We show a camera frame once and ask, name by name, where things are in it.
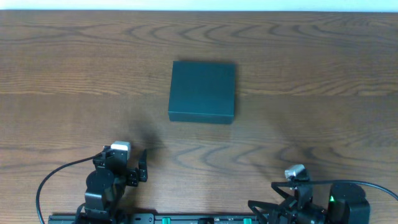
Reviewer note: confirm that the dark green hinged box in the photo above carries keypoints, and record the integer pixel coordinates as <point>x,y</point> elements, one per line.
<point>202,92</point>

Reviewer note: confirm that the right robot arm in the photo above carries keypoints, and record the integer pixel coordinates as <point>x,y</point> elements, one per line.
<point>347,203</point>

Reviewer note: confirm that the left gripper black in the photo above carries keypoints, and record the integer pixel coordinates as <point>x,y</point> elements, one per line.
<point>133,176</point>

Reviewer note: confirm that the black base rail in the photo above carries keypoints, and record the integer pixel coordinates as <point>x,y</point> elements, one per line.
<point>149,218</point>

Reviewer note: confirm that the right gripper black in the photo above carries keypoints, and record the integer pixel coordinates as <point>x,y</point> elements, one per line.
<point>280,207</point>

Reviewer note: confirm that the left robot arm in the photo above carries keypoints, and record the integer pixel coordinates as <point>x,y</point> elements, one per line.
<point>106,186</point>

